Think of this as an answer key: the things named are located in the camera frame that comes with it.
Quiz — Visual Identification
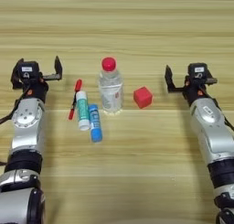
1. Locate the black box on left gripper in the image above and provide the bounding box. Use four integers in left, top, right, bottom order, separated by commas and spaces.
17, 60, 40, 80

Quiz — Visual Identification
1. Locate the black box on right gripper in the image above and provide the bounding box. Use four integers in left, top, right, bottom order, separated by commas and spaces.
187, 62, 209, 80

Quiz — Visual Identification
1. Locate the green and white glue stick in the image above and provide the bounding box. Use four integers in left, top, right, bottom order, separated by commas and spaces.
75, 90, 91, 132

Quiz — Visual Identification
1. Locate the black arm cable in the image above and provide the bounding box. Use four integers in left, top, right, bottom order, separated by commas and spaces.
197, 84, 234, 132
0, 83, 33, 167

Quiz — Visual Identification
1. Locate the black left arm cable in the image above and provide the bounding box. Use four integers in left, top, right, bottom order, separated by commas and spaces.
0, 83, 33, 167

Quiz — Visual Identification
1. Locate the red marker pen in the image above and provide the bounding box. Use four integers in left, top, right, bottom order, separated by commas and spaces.
68, 79, 83, 122

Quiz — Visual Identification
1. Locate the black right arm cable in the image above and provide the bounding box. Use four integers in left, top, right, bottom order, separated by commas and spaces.
197, 84, 234, 132

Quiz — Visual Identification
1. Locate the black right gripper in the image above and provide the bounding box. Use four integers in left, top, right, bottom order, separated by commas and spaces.
164, 64, 218, 108

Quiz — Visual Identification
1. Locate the blue glue stick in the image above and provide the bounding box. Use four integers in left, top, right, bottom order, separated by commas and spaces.
88, 103, 103, 144

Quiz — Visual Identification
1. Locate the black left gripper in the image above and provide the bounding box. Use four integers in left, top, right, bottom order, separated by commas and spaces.
10, 55, 64, 104

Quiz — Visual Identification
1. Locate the clear bottle with red cap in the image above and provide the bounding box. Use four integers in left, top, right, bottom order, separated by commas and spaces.
98, 57, 124, 116

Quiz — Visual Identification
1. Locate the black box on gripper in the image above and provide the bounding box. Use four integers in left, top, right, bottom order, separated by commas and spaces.
17, 60, 40, 80
187, 62, 209, 80

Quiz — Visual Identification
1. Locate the red cube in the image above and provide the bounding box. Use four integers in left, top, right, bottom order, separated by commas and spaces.
133, 86, 154, 110

